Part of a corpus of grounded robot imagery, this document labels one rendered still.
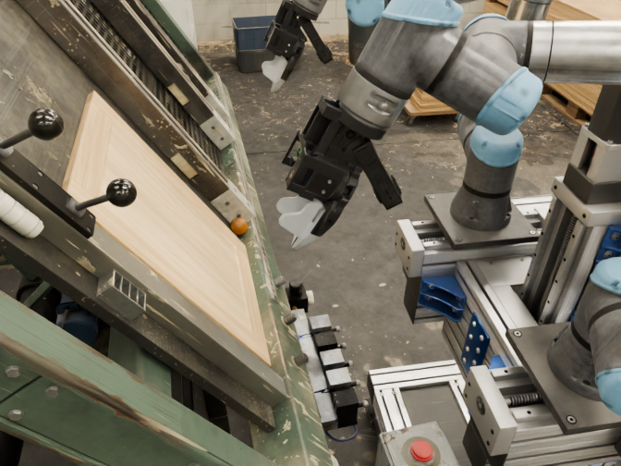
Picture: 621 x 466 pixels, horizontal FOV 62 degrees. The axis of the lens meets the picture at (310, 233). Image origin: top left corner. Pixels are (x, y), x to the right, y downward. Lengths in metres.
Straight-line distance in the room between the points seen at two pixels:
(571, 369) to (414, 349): 1.44
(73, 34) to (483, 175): 0.98
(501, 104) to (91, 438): 0.60
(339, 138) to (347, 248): 2.28
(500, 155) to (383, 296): 1.49
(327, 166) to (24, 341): 0.37
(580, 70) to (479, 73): 0.17
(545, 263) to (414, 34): 0.80
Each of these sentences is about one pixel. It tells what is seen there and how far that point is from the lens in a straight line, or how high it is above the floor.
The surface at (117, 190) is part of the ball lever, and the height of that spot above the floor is 1.45.
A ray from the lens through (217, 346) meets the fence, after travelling 0.96.
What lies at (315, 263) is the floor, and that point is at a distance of 2.79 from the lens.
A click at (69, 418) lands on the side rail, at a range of 0.67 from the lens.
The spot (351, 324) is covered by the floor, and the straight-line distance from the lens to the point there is 2.48.
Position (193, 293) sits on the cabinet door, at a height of 1.11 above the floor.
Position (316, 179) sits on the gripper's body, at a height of 1.47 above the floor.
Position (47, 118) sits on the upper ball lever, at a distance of 0.67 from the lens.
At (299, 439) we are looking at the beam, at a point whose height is 0.90.
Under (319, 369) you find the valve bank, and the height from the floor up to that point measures 0.74.
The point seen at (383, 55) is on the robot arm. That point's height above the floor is 1.62.
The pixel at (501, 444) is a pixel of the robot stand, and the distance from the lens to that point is 1.06.
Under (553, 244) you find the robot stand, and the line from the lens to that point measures 1.24.
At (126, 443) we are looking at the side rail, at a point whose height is 1.22.
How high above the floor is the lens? 1.80
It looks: 37 degrees down
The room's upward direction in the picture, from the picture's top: straight up
